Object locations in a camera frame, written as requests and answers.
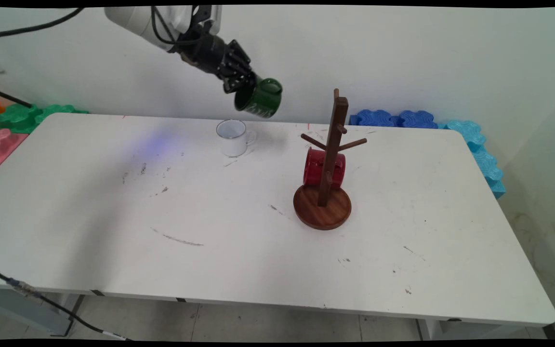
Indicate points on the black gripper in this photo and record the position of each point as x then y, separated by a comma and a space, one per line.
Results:
207, 50

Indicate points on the green enamel mug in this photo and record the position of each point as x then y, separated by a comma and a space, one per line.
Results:
260, 101

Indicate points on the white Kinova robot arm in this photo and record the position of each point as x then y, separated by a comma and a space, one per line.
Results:
138, 21

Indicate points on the white enamel mug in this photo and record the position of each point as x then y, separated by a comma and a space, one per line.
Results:
231, 140

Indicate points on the red enamel mug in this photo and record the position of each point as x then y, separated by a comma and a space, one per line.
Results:
313, 168

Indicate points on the dark blue foam mat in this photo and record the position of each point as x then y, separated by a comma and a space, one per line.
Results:
376, 118
417, 119

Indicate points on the brown wooden mug tree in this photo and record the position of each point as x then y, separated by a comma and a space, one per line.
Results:
323, 214

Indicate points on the green foam mat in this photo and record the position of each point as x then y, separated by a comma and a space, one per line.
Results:
17, 118
60, 110

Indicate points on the black thin rod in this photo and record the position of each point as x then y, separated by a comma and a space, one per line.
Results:
7, 96

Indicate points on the light blue foam mat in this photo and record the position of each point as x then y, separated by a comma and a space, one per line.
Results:
465, 131
488, 164
497, 188

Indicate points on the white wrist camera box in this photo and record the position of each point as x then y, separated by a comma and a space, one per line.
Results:
215, 13

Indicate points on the grey table leg frame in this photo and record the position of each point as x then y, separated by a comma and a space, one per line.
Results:
22, 311

